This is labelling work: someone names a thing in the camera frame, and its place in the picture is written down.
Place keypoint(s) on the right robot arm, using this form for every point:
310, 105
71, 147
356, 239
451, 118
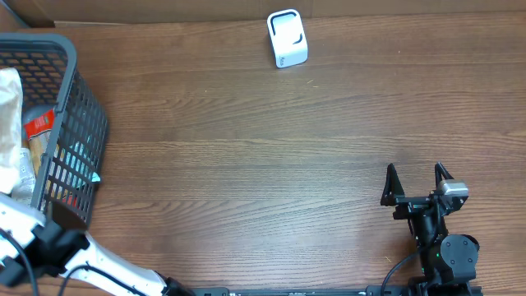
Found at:
448, 261

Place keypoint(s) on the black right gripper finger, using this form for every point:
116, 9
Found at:
441, 173
393, 190

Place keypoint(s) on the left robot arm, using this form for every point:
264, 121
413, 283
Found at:
34, 244

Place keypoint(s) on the beige plastic pouch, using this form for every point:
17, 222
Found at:
11, 108

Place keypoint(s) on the grey plastic mesh basket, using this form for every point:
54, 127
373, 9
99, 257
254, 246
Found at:
47, 65

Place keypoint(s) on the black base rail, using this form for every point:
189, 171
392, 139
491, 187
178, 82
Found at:
371, 290

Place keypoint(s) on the white barcode scanner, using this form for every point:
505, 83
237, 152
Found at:
287, 37

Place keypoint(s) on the red orange pasta package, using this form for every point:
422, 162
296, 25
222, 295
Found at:
38, 123

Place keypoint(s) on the white tube gold cap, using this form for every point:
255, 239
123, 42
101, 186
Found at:
23, 191

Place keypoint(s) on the teal snack packet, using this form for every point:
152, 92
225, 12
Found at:
78, 159

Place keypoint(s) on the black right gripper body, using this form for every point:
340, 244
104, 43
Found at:
410, 206

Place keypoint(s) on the brown cardboard backdrop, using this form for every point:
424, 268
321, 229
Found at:
41, 13

